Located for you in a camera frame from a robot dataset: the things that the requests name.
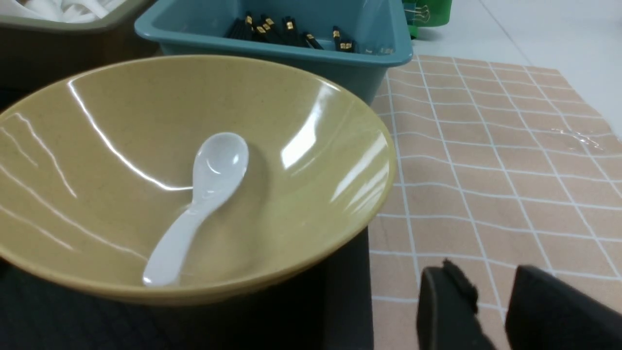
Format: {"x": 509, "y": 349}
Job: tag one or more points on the black plastic serving tray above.
{"x": 328, "y": 307}

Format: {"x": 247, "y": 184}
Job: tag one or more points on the olive plastic spoon bin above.
{"x": 35, "y": 52}

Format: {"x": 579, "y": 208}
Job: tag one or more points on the blue plastic chopstick bin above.
{"x": 183, "y": 27}

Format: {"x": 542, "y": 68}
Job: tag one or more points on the pile of black chopsticks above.
{"x": 266, "y": 30}

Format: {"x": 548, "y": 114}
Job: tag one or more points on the green cloth backdrop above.
{"x": 426, "y": 13}

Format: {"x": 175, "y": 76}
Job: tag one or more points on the large yellow noodle bowl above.
{"x": 97, "y": 166}

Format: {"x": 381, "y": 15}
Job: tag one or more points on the peach grid-pattern tablecloth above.
{"x": 497, "y": 165}

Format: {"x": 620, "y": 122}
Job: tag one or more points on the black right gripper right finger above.
{"x": 546, "y": 313}

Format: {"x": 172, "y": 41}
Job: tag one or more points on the white ceramic soup spoon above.
{"x": 218, "y": 170}

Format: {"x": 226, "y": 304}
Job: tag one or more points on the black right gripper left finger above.
{"x": 447, "y": 311}

